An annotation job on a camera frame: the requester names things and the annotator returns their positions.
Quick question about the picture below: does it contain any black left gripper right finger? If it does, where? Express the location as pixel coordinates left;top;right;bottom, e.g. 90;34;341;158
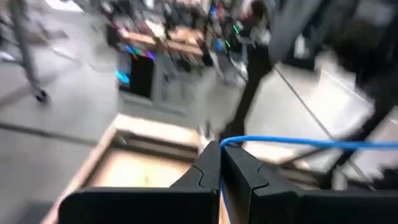
221;144;398;224

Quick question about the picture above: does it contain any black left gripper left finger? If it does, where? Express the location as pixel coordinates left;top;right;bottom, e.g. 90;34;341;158
58;140;222;224

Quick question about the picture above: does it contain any thin blue cord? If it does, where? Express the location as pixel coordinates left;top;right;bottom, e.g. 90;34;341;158
218;134;398;224

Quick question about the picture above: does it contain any computer tower with lights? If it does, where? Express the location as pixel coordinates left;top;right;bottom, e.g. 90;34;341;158
115;44;155;101

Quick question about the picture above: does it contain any person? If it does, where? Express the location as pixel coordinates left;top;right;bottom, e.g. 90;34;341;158
217;0;275;141

